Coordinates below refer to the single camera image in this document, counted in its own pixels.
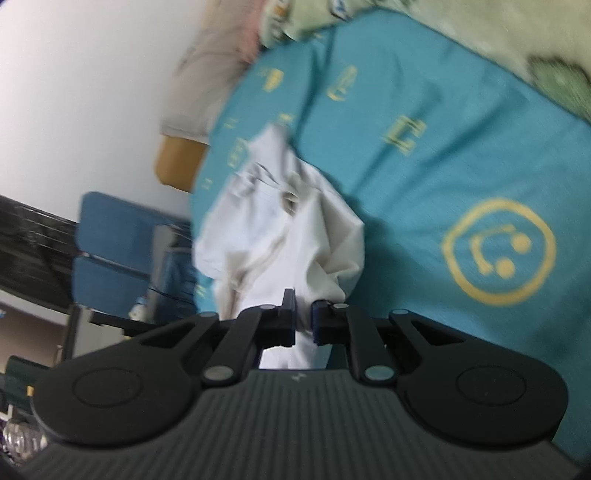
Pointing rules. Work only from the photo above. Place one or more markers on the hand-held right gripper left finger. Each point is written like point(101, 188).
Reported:
point(290, 325)

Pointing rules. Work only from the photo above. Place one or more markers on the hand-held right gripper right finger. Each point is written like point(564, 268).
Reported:
point(318, 328)

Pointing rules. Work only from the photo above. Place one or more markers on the white t-shirt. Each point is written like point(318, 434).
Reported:
point(304, 240)

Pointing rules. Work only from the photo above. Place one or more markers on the blue jeans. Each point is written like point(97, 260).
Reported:
point(178, 277)

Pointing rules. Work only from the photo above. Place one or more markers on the grey cloth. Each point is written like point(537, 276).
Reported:
point(173, 240)

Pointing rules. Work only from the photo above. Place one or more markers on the teal printed bed sheet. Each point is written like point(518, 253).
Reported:
point(415, 175)

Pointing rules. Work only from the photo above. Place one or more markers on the blue chair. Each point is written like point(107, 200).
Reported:
point(115, 230)

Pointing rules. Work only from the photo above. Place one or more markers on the yellow bed headboard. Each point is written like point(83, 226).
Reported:
point(178, 161)

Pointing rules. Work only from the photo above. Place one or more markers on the grey pillow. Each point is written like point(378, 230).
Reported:
point(198, 92)

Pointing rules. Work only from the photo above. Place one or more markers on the dark window grille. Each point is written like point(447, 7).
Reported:
point(32, 254)

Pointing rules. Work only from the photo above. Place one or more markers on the clear plastic bottle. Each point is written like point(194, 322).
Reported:
point(23, 438)

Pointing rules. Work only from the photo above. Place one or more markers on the pink fluffy blanket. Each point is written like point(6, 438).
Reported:
point(251, 37)

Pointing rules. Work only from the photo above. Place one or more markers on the green printed fleece blanket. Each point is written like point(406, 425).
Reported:
point(461, 27)

